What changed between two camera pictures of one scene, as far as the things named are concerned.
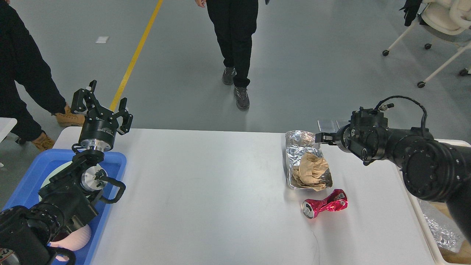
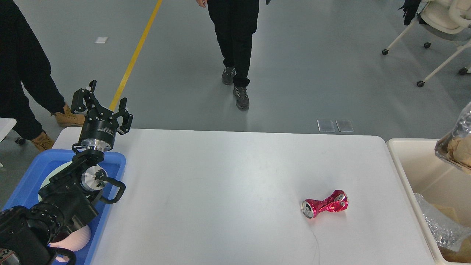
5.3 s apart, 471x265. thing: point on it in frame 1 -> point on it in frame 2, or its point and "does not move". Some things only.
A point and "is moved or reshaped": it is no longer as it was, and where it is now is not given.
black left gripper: (99, 130) does not move
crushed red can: (337, 201) does not move
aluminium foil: (297, 142) -> (462, 128)
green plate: (53, 173) does not move
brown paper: (307, 175) is moved or reshaped
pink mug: (75, 241) does not move
